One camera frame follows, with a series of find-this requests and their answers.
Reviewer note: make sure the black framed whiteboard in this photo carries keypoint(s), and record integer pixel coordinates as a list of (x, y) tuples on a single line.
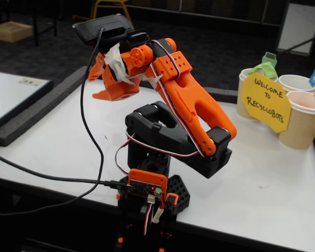
[(8, 97)]

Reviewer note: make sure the orange controller board housing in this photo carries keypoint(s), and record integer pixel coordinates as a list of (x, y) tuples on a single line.
[(147, 178)]

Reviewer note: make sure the black metal table frame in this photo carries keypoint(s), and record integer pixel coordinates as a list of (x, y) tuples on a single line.
[(36, 29)]

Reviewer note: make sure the green recycling bin sign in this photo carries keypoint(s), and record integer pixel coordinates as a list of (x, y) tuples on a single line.
[(270, 57)]

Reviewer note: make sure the yellow handwritten welcome sign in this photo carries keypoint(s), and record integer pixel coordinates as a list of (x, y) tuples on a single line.
[(265, 105)]

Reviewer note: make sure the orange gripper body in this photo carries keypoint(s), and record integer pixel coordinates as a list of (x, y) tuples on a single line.
[(111, 87)]

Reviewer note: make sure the yellow metal chair frame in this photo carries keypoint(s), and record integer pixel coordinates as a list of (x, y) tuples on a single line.
[(110, 4)]

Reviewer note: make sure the small paper label sticker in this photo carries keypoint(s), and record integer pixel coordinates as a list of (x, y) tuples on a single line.
[(31, 82)]

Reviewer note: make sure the short dark grey foam strip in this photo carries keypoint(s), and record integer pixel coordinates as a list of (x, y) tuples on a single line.
[(223, 94)]

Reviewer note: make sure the brown cardboard box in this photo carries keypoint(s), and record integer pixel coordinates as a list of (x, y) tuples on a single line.
[(11, 32)]

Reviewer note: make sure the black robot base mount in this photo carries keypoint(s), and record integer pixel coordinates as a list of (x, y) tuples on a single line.
[(178, 191)]

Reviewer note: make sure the beige ripple paper cup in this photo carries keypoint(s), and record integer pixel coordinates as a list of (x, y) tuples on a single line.
[(302, 131), (241, 105), (294, 83)]

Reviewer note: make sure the green paper ball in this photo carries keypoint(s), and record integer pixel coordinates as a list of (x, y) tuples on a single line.
[(262, 69)]

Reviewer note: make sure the standing white display board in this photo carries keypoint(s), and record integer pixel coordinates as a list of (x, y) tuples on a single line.
[(296, 26)]

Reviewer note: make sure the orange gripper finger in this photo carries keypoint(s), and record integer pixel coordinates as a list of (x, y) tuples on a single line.
[(97, 69), (102, 95)]

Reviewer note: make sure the black and orange robot arm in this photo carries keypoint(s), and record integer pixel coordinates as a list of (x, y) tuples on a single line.
[(186, 105)]

